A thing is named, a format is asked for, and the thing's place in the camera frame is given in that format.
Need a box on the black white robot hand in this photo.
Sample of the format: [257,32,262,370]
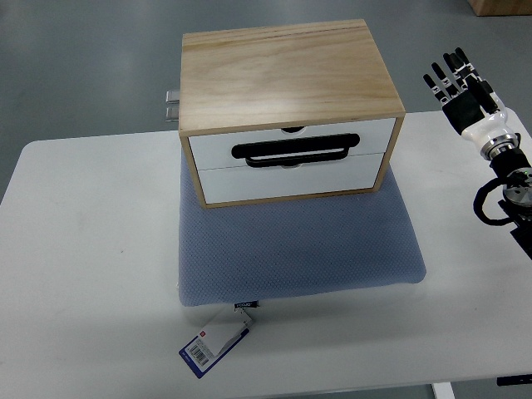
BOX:
[423,47,520,160]

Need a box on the black drawer handle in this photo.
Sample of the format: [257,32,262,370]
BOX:
[231,133,361,169]

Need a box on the white top drawer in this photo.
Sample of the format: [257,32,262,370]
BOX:
[188,117,397,170]

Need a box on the white drawer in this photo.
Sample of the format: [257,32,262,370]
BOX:
[188,117,397,170]
[199,154,383,204]

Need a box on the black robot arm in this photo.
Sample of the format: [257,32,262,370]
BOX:
[473,145,531,258]

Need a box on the white bottom drawer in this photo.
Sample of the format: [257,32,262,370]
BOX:
[199,154,383,204]

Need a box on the wooden drawer cabinet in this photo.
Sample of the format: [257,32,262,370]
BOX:
[179,20,406,208]

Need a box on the blue mesh cushion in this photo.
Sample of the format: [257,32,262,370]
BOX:
[177,166,426,307]

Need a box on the black table control panel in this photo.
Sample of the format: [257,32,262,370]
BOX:
[496,374,532,387]

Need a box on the white table leg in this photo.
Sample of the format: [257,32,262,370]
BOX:
[431,382,456,399]

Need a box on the white blue product tag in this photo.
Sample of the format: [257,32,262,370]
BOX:
[179,308,254,379]

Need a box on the grey metal table bracket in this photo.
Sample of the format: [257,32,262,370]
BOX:
[165,89,180,122]

